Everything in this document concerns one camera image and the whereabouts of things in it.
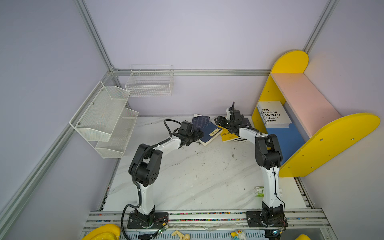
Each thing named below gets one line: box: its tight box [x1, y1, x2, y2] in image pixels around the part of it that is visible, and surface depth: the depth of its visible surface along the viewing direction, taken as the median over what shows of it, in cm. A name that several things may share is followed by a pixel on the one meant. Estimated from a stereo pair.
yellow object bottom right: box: [294, 234, 311, 240], surface depth 68 cm
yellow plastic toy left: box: [82, 224, 121, 240], surface depth 69 cm
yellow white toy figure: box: [231, 230, 246, 240], surface depth 69 cm
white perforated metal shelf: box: [69, 81, 131, 142], surface depth 72 cm
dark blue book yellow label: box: [198, 121, 223, 147], surface depth 107 cm
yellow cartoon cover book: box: [218, 125, 241, 142], surface depth 109 cm
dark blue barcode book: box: [191, 113, 210, 130], surface depth 117 cm
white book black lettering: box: [257, 101, 293, 128], surface depth 98 cm
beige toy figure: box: [171, 230, 191, 240], surface depth 70 cm
